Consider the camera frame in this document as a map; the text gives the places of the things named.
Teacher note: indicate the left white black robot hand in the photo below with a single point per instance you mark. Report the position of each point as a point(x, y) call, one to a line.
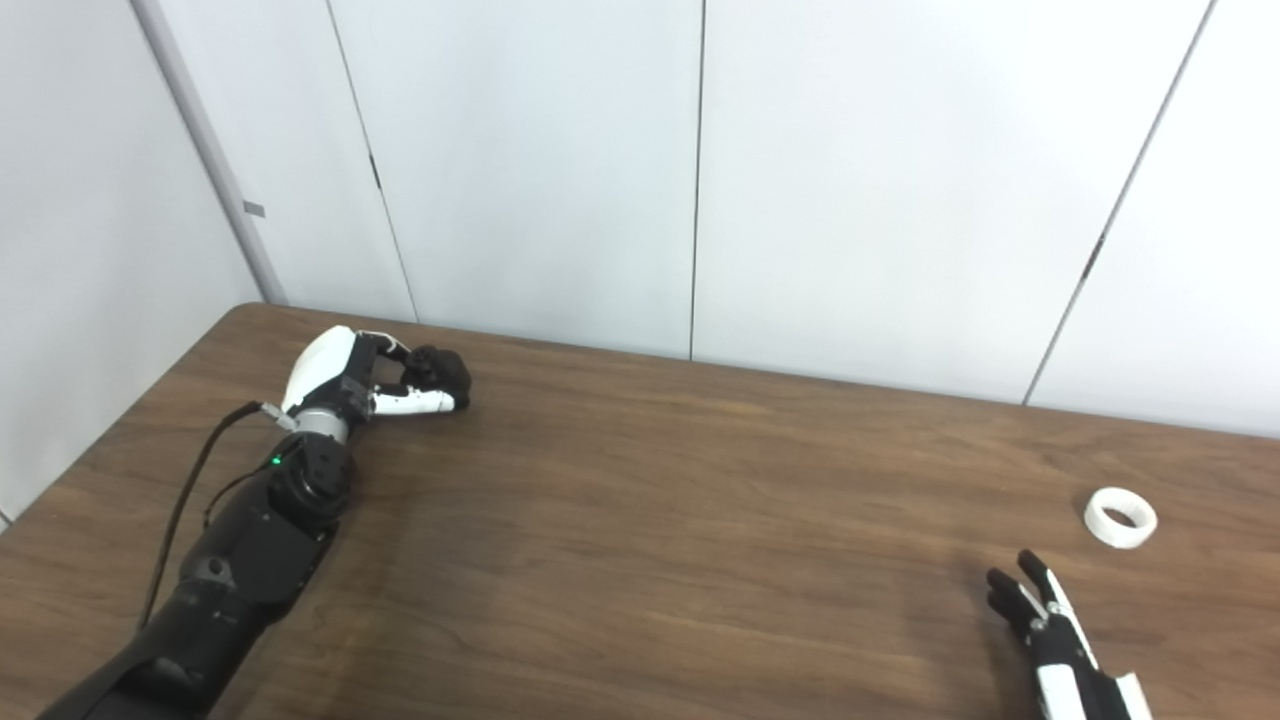
point(320, 365)

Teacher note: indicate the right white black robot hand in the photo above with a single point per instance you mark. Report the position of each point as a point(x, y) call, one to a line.
point(1060, 670)

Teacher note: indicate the round black part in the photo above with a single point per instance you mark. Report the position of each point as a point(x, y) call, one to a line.
point(445, 370)

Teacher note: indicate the grey wall corner trim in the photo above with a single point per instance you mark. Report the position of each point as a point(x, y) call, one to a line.
point(210, 160)

